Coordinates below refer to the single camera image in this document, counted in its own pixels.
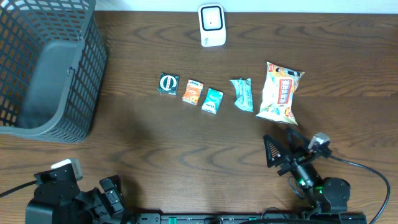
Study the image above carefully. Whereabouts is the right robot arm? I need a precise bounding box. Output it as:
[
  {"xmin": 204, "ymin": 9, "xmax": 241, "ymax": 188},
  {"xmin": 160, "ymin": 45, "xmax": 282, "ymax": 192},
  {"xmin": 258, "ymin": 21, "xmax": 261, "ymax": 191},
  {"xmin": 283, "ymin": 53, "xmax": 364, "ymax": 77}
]
[{"xmin": 263, "ymin": 128, "xmax": 351, "ymax": 218}]

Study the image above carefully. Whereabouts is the dark grey plastic mesh basket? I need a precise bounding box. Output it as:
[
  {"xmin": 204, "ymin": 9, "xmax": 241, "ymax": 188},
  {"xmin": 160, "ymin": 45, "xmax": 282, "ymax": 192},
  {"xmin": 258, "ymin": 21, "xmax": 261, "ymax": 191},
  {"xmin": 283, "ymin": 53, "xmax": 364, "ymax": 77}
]
[{"xmin": 1, "ymin": 0, "xmax": 108, "ymax": 142}]

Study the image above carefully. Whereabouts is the cream wet wipes pack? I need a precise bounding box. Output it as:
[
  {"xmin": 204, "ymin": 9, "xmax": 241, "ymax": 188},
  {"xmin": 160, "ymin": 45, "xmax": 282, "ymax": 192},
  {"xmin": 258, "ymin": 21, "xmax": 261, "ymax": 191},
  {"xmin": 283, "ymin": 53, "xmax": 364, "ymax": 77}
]
[{"xmin": 256, "ymin": 62, "xmax": 304, "ymax": 125}]

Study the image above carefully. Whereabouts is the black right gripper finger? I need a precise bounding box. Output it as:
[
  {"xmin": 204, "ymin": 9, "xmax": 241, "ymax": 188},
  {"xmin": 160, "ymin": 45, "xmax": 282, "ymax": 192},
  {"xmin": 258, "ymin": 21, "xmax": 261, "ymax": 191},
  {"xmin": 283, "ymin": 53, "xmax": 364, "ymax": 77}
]
[
  {"xmin": 287, "ymin": 128, "xmax": 310, "ymax": 154},
  {"xmin": 263, "ymin": 134, "xmax": 286, "ymax": 168}
]

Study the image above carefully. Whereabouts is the teal wipes pack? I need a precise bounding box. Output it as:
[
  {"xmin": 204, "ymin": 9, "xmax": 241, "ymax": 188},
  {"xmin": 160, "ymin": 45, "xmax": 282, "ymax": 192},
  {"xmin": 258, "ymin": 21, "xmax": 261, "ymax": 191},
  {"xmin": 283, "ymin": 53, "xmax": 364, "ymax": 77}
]
[{"xmin": 230, "ymin": 78, "xmax": 254, "ymax": 112}]

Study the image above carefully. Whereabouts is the white barcode scanner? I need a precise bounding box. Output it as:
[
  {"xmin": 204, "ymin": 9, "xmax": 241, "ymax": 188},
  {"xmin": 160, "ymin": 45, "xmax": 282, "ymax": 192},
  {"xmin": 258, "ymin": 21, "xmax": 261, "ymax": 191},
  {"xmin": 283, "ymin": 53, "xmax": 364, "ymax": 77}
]
[{"xmin": 198, "ymin": 4, "xmax": 226, "ymax": 47}]

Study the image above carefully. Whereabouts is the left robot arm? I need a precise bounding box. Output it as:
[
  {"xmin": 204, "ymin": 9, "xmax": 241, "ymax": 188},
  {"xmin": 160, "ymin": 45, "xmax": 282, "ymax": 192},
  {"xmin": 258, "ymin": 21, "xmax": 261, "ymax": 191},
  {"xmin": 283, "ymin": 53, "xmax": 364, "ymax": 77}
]
[{"xmin": 25, "ymin": 159, "xmax": 136, "ymax": 224}]

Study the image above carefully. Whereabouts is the orange tissue pack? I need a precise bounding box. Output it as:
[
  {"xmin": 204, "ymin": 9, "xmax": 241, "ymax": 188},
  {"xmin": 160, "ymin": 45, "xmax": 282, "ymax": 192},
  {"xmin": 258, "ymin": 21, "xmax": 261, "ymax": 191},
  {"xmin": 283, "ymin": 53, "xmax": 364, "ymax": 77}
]
[{"xmin": 182, "ymin": 80, "xmax": 204, "ymax": 105}]

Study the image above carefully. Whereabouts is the dark green round-logo box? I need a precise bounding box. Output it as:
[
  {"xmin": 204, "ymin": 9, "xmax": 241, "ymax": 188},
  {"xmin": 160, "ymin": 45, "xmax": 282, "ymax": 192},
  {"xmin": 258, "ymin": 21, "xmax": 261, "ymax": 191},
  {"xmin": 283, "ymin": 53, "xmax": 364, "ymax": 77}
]
[{"xmin": 158, "ymin": 73, "xmax": 180, "ymax": 95}]

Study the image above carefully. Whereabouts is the green tissue pack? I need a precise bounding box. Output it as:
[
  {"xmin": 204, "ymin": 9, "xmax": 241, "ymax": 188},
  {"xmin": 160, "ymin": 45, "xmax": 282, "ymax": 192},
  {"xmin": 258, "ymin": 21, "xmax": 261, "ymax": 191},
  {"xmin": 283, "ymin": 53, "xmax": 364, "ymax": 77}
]
[{"xmin": 201, "ymin": 88, "xmax": 224, "ymax": 114}]

